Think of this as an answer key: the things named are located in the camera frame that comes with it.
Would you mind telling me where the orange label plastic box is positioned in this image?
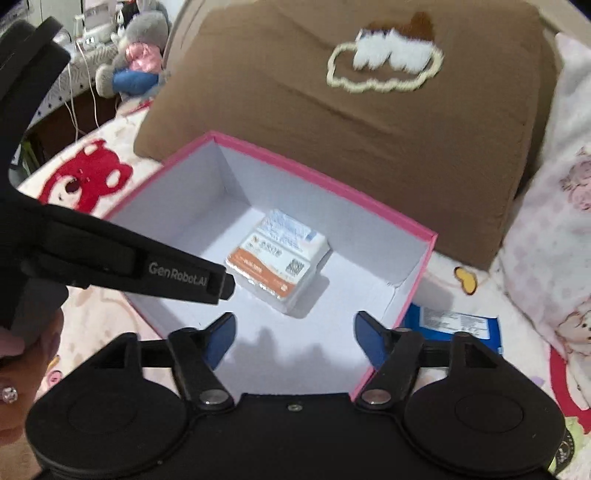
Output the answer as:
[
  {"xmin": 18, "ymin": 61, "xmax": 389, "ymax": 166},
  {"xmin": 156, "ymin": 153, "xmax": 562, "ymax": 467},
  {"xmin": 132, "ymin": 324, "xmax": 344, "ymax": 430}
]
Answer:
[{"xmin": 225, "ymin": 230, "xmax": 317, "ymax": 314}]

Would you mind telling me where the white tissue pack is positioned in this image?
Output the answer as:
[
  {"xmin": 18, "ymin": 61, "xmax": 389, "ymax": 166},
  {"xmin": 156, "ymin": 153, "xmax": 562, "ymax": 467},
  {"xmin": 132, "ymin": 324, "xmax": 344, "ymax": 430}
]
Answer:
[{"xmin": 256, "ymin": 209, "xmax": 331, "ymax": 264}]

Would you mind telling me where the person left hand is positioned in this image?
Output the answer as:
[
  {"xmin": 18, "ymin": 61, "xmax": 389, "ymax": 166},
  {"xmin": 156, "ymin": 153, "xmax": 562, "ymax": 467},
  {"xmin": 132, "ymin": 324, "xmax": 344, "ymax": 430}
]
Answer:
[{"xmin": 1, "ymin": 308, "xmax": 63, "ymax": 446}]

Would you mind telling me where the blue wet wipes pack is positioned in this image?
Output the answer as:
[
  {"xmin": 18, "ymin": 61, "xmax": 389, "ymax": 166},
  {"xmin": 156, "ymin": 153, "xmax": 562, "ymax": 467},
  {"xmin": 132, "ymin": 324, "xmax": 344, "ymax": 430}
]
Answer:
[{"xmin": 401, "ymin": 304, "xmax": 503, "ymax": 354}]

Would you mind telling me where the pink cardboard box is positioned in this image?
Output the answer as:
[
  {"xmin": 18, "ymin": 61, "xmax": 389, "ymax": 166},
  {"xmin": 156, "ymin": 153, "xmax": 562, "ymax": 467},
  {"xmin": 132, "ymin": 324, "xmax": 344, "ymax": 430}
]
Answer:
[{"xmin": 107, "ymin": 133, "xmax": 437, "ymax": 395}]

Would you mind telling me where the cluttered side table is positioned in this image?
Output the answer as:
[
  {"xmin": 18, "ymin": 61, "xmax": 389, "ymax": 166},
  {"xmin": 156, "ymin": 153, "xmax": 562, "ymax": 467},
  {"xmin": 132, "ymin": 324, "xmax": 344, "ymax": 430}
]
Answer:
[{"xmin": 24, "ymin": 43, "xmax": 119, "ymax": 165}]

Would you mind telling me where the pink checked cartoon pillow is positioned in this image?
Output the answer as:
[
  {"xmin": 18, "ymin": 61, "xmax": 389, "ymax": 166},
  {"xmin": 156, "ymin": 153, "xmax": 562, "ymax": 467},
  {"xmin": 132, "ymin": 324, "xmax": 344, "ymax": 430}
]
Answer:
[{"xmin": 500, "ymin": 33, "xmax": 590, "ymax": 366}]

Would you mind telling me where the grey plush doll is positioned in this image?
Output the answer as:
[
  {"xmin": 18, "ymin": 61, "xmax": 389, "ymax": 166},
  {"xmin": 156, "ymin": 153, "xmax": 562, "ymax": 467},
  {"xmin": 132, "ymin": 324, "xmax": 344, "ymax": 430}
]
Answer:
[{"xmin": 95, "ymin": 9, "xmax": 168, "ymax": 98}]

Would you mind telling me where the brown embroidered pillow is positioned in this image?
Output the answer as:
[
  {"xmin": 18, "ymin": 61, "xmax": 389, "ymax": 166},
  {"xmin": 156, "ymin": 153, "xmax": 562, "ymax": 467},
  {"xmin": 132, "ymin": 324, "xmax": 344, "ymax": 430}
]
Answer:
[{"xmin": 134, "ymin": 1, "xmax": 556, "ymax": 269}]

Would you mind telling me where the black white plush doll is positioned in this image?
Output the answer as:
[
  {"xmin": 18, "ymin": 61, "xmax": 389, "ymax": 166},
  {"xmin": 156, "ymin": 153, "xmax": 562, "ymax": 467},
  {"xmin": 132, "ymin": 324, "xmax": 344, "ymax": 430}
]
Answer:
[{"xmin": 110, "ymin": 1, "xmax": 139, "ymax": 43}]

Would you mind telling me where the white charging cable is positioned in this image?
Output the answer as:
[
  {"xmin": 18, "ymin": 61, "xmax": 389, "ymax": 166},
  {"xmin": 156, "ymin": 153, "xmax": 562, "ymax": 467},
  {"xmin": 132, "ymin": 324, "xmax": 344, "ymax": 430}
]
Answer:
[{"xmin": 61, "ymin": 38, "xmax": 102, "ymax": 138}]

